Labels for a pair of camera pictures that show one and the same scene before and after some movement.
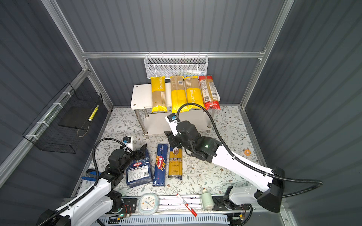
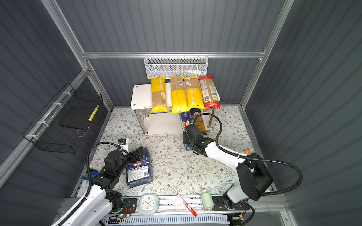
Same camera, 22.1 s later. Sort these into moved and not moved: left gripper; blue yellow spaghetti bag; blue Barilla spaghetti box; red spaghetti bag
Moved: blue yellow spaghetti bag; blue Barilla spaghetti box
Not moved: red spaghetti bag; left gripper
